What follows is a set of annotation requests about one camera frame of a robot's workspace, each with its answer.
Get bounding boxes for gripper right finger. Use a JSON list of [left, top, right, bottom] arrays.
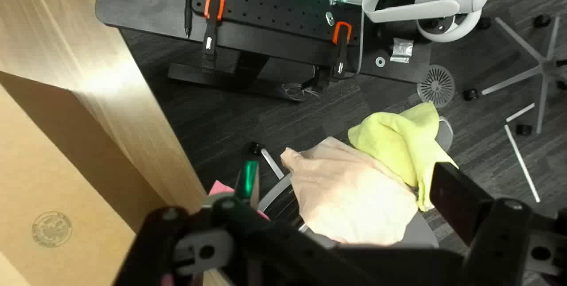
[[429, 161, 567, 286]]

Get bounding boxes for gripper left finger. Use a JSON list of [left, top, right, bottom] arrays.
[[113, 160, 311, 286]]

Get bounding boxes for white chair base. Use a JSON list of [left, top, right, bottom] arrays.
[[504, 102, 542, 204]]

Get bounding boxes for pink t-shirt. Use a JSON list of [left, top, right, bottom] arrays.
[[208, 180, 271, 222]]

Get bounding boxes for yellow towel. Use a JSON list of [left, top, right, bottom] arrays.
[[348, 101, 459, 212]]

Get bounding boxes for brown cardboard box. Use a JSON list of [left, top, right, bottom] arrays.
[[0, 0, 231, 286]]

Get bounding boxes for peach t-shirt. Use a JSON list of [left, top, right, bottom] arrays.
[[280, 136, 419, 247]]

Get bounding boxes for office chair base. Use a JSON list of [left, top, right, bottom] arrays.
[[463, 14, 567, 135]]

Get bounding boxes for round floor grate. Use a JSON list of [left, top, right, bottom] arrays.
[[416, 64, 456, 108]]

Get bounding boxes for piece of silver tape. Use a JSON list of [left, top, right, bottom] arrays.
[[390, 38, 414, 64]]

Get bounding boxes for orange and black clamp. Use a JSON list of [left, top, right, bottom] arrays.
[[202, 0, 225, 72], [312, 21, 353, 90]]

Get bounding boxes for black pen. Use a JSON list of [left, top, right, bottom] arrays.
[[184, 0, 196, 39]]

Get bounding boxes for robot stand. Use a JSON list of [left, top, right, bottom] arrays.
[[95, 0, 432, 101]]

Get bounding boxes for grey cable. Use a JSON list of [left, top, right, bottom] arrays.
[[283, 82, 321, 102]]

